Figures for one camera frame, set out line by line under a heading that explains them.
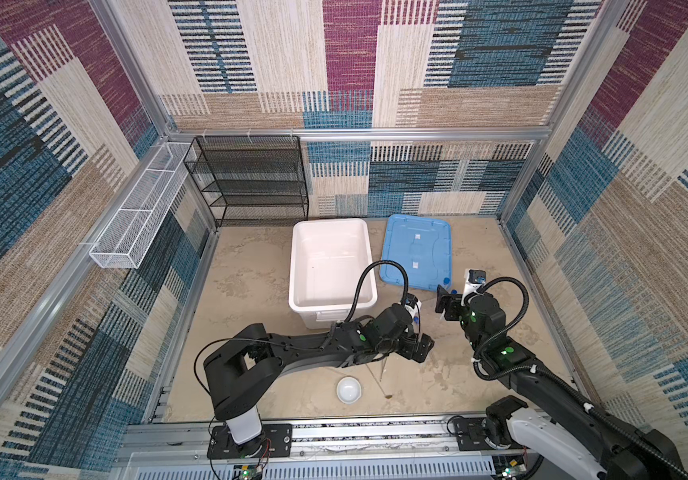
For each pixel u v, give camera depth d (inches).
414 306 28.8
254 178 42.7
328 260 42.5
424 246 44.5
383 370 33.4
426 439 29.5
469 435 28.7
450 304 28.7
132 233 36.8
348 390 31.5
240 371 18.4
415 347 27.6
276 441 28.8
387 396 31.3
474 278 27.3
